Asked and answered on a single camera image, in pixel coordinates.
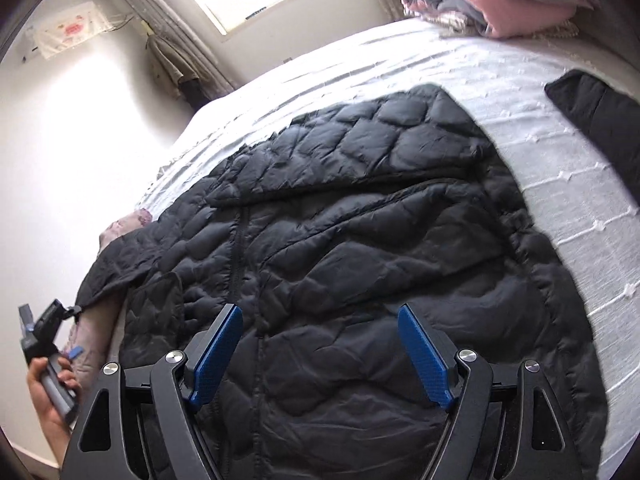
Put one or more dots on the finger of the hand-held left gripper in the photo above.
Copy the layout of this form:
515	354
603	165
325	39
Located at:
75	352

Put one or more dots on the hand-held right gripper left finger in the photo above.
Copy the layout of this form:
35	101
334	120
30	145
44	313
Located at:
220	345

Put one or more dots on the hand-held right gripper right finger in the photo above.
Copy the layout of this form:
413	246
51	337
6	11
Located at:
420	350

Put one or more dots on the black quilted puffer jacket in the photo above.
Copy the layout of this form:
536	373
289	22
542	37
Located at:
350	240

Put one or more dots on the person's left hand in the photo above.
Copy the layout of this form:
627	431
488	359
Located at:
47	415

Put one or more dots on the pink floral blanket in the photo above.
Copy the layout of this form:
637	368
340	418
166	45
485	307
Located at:
125	225

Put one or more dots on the bed with white textured bedspread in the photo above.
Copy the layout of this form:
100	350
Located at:
575	185

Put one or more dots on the hanging brown garment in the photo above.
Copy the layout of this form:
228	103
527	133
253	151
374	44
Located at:
167	60

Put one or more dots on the air conditioner with printed cover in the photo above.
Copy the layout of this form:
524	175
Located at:
65	27

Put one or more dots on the dark cloth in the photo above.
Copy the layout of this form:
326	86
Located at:
600	110

